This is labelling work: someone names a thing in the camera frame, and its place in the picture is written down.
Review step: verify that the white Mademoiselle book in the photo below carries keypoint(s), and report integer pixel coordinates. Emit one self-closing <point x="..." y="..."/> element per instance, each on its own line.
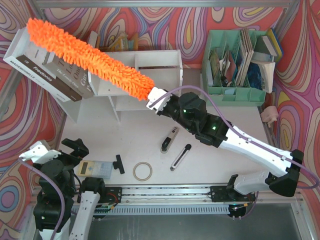
<point x="19" y="44"/>

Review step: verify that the white wooden bookshelf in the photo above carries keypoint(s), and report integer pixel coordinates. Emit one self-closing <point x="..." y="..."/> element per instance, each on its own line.
<point x="142" y="71"/>

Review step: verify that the orange microfiber duster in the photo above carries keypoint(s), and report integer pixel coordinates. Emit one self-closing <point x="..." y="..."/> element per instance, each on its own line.
<point x="75" y="51"/>

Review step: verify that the mint green desk organizer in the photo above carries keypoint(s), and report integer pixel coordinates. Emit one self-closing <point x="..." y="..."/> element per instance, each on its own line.
<point x="225" y="66"/>

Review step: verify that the blue yellow book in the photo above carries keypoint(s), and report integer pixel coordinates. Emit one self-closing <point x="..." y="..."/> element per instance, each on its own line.
<point x="273" y="45"/>

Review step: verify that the black silver pen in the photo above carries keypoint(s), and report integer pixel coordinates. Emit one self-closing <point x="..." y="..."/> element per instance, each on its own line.
<point x="180" y="157"/>

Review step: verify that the black T-shaped clip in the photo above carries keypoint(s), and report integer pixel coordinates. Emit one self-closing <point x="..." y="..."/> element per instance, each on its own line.
<point x="118" y="164"/>

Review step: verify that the white paperback book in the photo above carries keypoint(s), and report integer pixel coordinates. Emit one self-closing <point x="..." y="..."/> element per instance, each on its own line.
<point x="267" y="69"/>

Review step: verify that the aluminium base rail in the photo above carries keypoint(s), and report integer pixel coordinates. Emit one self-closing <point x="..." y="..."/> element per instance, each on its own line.
<point x="193" y="193"/>

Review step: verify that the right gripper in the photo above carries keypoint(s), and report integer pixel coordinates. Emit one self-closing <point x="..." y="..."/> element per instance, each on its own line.
<point x="162" y="108"/>

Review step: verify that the grey notebook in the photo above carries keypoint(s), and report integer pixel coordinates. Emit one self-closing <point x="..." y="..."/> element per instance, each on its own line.
<point x="192" y="77"/>

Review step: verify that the brown Fredonia book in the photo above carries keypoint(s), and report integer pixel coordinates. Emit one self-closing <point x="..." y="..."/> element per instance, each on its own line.
<point x="33" y="57"/>

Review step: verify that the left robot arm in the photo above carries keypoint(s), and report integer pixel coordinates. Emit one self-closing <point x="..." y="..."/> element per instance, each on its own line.
<point x="62" y="212"/>

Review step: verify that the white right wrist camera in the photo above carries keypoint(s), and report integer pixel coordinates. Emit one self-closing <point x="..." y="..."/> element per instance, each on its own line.
<point x="155" y="99"/>

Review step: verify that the books behind shelf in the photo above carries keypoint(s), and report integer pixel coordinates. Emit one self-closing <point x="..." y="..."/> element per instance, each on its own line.
<point x="121" y="44"/>

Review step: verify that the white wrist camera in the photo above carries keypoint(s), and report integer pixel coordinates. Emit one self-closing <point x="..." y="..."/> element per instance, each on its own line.
<point x="40" y="153"/>
<point x="155" y="99"/>

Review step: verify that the pink tape dispenser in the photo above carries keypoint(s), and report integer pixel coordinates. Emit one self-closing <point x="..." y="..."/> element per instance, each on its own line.
<point x="269" y="115"/>

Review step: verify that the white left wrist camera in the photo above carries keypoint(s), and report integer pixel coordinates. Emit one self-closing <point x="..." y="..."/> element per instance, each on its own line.
<point x="40" y="153"/>

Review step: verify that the The Lonely Ones book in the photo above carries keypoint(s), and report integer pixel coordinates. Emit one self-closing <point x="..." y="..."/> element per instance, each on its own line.
<point x="71" y="74"/>

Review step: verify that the black white stapler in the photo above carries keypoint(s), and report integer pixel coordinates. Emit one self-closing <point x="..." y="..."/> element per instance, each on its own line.
<point x="169" y="140"/>

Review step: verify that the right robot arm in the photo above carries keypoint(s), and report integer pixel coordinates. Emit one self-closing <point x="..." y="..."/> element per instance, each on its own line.
<point x="281" y="172"/>

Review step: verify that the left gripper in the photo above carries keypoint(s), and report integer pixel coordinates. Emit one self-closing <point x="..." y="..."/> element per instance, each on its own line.
<point x="68" y="155"/>

